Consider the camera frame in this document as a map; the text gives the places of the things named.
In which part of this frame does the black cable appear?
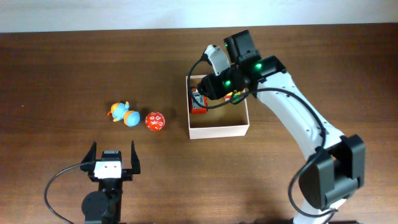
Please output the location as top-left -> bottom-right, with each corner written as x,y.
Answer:
44,162 -> 94,224
187,57 -> 338,218

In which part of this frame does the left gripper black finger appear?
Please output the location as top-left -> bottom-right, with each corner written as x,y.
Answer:
81,141 -> 97,164
131,141 -> 141,170

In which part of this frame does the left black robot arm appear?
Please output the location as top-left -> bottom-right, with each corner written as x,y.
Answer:
81,142 -> 141,224

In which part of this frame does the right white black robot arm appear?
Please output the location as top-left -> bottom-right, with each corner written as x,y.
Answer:
197,30 -> 366,224

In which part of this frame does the right black cable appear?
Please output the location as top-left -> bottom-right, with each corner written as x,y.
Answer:
187,57 -> 338,218

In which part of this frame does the left black cable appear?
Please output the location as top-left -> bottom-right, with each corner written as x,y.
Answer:
44,162 -> 94,224

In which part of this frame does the red ball with white letters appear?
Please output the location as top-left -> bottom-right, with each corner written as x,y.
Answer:
145,111 -> 165,131

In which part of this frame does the multicoloured puzzle cube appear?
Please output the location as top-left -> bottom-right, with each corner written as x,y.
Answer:
224,91 -> 245,105

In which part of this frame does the red toy car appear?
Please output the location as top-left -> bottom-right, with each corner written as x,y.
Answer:
189,88 -> 208,114

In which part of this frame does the white open cardboard box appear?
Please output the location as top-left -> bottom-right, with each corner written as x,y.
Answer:
185,74 -> 251,140

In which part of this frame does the blue and orange toy figure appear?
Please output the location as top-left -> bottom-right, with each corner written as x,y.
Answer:
107,101 -> 141,127

